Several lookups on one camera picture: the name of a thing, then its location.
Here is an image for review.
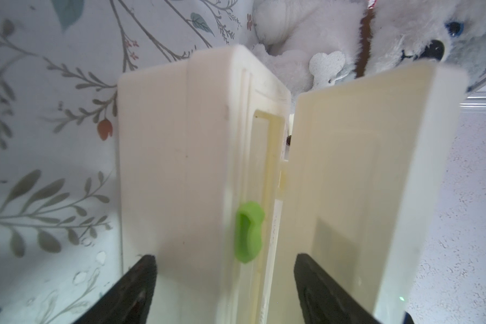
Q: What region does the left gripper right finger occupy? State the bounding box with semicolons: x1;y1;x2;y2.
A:
294;253;378;324

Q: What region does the cream wrap dispenser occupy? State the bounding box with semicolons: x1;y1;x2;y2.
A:
117;45;468;323

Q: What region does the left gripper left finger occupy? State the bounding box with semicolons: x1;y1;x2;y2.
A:
74;255;157;324

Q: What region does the floral table mat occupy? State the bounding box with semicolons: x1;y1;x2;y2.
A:
0;1;255;323

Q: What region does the grey husky plush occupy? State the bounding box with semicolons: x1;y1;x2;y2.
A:
252;1;486;97

